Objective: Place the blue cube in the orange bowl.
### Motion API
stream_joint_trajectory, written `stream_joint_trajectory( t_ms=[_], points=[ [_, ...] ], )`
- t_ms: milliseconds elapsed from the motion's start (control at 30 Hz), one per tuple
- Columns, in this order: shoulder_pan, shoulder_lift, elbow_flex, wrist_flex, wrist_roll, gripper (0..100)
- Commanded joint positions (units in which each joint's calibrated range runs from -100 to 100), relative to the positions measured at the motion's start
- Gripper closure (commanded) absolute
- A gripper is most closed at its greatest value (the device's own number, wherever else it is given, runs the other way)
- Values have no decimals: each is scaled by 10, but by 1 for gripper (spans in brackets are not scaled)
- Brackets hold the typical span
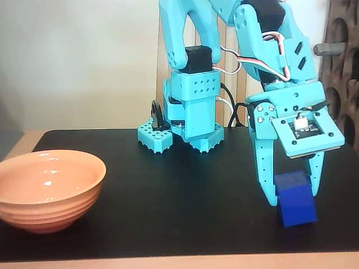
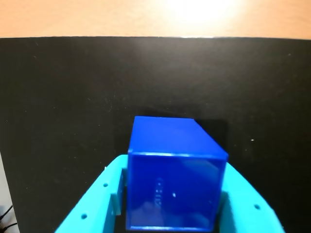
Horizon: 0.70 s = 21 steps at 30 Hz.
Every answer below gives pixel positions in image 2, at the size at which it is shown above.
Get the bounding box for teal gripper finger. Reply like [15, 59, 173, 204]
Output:
[54, 154, 129, 233]
[218, 162, 286, 233]

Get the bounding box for blue cube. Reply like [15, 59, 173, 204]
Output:
[125, 116, 229, 232]

